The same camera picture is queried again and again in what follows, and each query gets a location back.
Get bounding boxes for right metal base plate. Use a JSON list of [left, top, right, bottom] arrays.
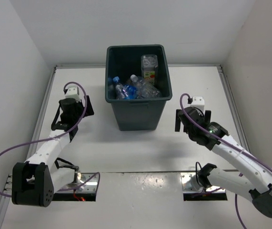
[[181, 172, 226, 195]]

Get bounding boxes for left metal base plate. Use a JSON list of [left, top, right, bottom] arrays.
[[56, 172, 101, 194]]

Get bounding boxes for metal base plate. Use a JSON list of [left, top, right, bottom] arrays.
[[181, 172, 226, 195], [56, 172, 101, 194]]

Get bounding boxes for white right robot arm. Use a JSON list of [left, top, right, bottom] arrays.
[[175, 107, 272, 218]]

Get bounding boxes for dark green plastic bin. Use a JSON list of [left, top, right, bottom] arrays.
[[105, 44, 172, 131]]

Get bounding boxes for small clear bottle white cap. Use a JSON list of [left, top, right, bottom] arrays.
[[141, 54, 158, 85]]

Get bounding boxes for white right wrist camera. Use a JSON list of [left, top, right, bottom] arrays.
[[188, 96, 205, 112]]

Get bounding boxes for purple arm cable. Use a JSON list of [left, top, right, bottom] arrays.
[[0, 81, 101, 198], [179, 93, 272, 229]]

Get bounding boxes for blue label crushed bottle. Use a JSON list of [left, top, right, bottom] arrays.
[[115, 84, 138, 100]]

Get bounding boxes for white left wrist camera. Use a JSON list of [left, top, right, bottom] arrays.
[[64, 85, 81, 102]]

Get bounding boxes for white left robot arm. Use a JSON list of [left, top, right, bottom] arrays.
[[11, 96, 94, 207]]

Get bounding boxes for large clear bottle white cap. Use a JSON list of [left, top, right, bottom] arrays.
[[130, 74, 162, 99]]

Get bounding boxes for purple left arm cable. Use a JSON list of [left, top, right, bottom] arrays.
[[0, 81, 101, 198]]

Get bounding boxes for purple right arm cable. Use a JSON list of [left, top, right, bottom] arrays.
[[179, 93, 272, 229]]

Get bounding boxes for blue cap water bottle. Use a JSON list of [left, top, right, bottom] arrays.
[[107, 76, 117, 99]]

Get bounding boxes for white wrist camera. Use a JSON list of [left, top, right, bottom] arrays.
[[188, 96, 205, 112], [64, 85, 81, 102]]

